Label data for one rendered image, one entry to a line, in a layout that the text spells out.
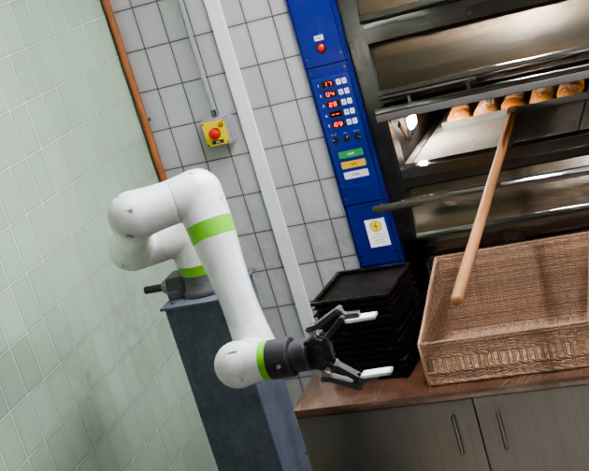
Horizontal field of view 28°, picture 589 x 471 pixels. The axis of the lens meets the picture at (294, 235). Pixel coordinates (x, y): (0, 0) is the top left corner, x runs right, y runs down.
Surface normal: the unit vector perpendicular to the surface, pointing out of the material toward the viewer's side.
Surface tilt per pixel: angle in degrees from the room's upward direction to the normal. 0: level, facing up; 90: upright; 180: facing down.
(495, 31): 70
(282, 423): 90
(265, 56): 90
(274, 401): 90
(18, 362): 90
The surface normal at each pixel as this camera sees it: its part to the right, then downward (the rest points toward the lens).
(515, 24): -0.37, 0.01
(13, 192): 0.92, -0.17
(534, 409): -0.29, 0.35
